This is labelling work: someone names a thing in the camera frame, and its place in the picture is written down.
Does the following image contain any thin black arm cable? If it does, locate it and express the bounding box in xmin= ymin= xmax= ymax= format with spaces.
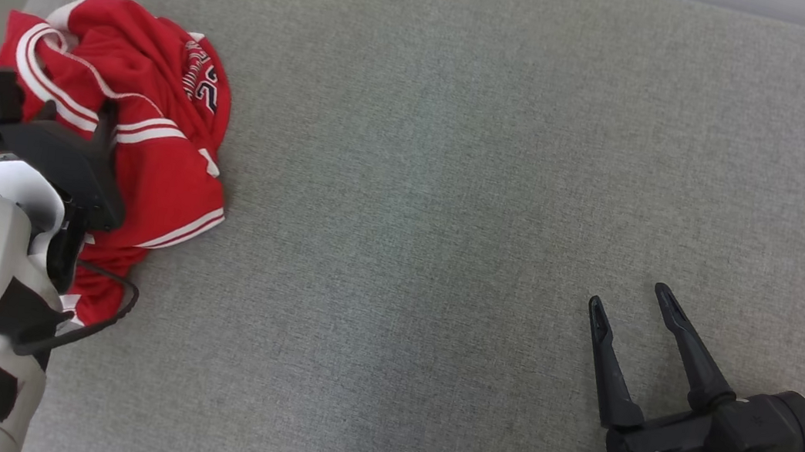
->
xmin=11 ymin=252 xmax=143 ymax=371

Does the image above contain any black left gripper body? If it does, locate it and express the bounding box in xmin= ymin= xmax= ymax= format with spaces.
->
xmin=0 ymin=114 xmax=137 ymax=299

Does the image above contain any red basketball jersey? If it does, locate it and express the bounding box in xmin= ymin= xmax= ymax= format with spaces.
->
xmin=51 ymin=18 xmax=250 ymax=348

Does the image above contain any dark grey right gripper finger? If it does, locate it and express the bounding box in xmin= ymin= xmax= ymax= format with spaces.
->
xmin=572 ymin=295 xmax=662 ymax=436
xmin=639 ymin=282 xmax=750 ymax=417

